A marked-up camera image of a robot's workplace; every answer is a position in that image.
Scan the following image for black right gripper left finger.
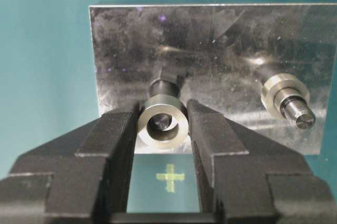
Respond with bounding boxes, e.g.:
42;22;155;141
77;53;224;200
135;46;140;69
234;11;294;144
1;101;139;223

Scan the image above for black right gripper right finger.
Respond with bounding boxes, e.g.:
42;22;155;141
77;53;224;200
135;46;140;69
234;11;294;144
187;99;334;223

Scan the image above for steel washer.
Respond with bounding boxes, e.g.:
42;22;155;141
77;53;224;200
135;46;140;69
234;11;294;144
137;94;189;149
261;73;310;119

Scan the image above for steel shaft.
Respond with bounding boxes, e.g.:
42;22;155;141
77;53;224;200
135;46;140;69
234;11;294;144
149;77;180;131
256;60;316;131

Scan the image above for teal table mat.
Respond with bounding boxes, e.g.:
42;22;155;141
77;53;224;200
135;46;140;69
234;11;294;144
0;0;337;213

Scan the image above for metal base plate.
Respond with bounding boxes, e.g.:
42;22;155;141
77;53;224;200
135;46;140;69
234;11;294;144
89;3;336;155

